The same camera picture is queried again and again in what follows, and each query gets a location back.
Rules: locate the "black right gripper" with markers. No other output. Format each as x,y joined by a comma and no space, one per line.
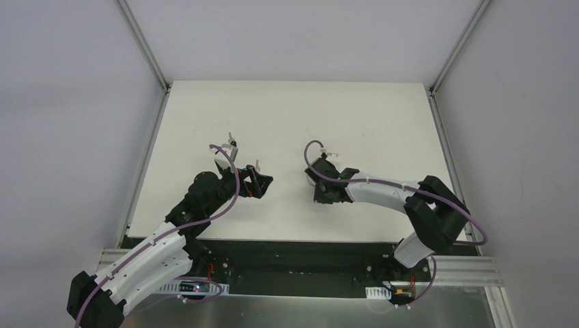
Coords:
319,180

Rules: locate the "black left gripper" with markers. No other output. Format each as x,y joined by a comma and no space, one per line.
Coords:
252,182

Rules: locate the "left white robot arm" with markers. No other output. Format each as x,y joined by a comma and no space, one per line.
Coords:
106,297

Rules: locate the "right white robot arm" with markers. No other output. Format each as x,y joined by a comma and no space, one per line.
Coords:
435,213

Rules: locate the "key with black head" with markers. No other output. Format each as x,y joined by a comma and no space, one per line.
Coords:
232,144

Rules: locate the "left white controller board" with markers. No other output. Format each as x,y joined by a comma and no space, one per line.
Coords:
192,288

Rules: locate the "white controller board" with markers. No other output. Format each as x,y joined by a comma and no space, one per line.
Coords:
192,288
396,296

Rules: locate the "right white controller board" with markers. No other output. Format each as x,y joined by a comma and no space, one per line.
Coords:
396,296

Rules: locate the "key with blue frame tag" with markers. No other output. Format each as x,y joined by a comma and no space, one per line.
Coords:
256,165

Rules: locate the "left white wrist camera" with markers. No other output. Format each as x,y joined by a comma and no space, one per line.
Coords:
225,155

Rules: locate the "black metal base rail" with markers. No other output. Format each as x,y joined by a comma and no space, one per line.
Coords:
303,269

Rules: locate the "left aluminium frame post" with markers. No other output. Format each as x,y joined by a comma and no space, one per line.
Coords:
141,41

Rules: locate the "aluminium frame post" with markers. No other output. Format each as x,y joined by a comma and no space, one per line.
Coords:
141,41
473,22

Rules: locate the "right aluminium frame post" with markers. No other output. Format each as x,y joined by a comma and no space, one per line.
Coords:
473,22

